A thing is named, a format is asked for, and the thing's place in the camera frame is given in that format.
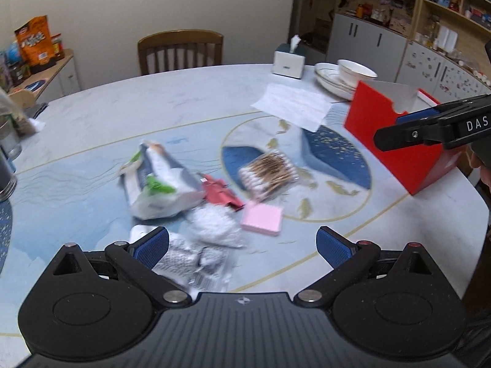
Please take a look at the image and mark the silver foil blister pack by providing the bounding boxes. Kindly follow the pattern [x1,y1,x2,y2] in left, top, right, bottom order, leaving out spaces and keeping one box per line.
[149,232,237,299]

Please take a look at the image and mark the white green tissue pack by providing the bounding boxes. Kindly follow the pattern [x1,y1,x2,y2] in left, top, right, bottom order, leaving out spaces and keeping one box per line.
[118,140,206,220]

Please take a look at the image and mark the pink ribbed soap tray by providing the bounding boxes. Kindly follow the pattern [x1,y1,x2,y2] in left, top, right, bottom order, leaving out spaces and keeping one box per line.
[241,201,283,236]

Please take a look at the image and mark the pink red binder clip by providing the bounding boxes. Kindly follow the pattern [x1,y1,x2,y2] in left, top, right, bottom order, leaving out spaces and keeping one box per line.
[199,174,245,211]

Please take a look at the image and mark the cotton swab pack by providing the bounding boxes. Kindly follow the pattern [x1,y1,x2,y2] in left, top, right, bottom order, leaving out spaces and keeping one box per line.
[238,150,299,202]

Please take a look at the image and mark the red white cardboard box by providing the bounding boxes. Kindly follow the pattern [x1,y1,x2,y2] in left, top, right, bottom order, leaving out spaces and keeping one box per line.
[345,81,465,195]

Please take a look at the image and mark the white bowl gold rim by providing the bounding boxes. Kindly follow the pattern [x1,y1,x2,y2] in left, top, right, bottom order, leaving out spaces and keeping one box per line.
[337,59,378,87]

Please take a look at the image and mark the white storage cabinets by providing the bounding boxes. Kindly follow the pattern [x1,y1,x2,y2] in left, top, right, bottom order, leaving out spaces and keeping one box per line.
[325,0,490,102]

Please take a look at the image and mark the clear bag white beads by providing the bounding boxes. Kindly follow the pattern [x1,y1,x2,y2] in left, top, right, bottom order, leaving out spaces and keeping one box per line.
[186,203,248,248]

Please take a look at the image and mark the stack of white plates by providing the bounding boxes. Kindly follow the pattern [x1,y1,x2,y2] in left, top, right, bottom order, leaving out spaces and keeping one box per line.
[314,62,355,102]

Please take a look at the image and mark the white paper sheet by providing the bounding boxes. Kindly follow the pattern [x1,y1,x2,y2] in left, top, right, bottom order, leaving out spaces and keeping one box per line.
[251,83,339,132]

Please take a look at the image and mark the white green tissue box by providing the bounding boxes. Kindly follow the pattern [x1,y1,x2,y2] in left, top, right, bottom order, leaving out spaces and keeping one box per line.
[272,35,305,80]

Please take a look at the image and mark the glass jar dark contents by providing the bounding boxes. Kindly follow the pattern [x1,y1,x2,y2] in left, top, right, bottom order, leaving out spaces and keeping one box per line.
[0,149,17,202]

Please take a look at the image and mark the white plastic bag stack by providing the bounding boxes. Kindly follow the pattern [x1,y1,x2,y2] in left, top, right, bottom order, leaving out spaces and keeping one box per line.
[0,88,46,137]

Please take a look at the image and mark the white side cabinet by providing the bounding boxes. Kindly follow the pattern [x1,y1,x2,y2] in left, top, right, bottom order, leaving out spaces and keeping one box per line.
[8,48,82,103]

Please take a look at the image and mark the wooden chair far side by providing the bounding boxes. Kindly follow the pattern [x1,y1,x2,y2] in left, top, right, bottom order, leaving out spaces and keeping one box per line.
[137,29,225,76]

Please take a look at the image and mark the orange snack bag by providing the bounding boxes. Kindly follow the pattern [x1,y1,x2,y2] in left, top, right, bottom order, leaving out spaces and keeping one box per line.
[15,16,56,73]

